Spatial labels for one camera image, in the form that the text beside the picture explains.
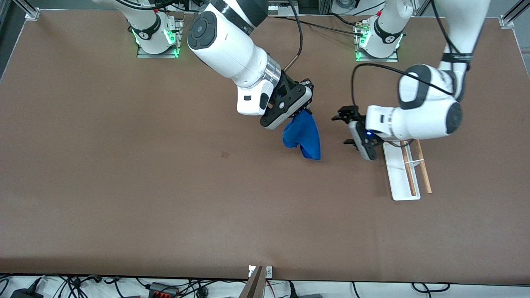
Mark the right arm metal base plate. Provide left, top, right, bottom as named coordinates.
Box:
left=137, top=19, right=183, bottom=58

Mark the brown camera post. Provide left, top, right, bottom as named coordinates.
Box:
left=239, top=266, right=265, bottom=298

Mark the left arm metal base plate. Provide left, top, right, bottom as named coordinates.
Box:
left=354, top=21, right=399, bottom=63

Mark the blue towel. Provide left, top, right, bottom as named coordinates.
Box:
left=283, top=110, right=321, bottom=161

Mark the small metal bracket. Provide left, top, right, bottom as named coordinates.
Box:
left=248, top=266, right=273, bottom=279

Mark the aluminium frame corner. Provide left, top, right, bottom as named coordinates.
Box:
left=12, top=0, right=40, bottom=20
left=499, top=0, right=530, bottom=29

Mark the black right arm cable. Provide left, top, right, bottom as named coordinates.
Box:
left=284, top=0, right=304, bottom=71

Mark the white power strip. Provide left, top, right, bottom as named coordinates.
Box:
left=268, top=0, right=290, bottom=16

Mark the black power adapter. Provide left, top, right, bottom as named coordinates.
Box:
left=10, top=288, right=44, bottom=298

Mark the long black table cable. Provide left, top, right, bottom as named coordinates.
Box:
left=286, top=16, right=367, bottom=36

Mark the white rack with wooden bars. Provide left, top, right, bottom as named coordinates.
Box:
left=383, top=139, right=433, bottom=202

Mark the black box with red connectors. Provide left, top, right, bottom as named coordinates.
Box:
left=149, top=282, right=179, bottom=298

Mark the looped black floor cable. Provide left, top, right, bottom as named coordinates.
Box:
left=412, top=282, right=451, bottom=294

